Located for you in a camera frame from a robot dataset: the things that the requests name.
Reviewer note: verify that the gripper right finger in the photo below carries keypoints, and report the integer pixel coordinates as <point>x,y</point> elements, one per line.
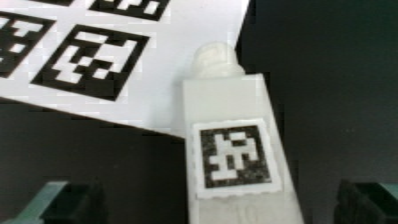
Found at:
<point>366,203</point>

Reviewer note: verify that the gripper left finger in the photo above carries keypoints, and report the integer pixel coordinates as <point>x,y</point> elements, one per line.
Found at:
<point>66,204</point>

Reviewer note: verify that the white table leg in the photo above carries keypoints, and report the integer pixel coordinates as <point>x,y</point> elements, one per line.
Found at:
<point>240,186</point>

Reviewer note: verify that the white marker tag sheet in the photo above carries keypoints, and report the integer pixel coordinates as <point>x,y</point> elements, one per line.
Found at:
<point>96,54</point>

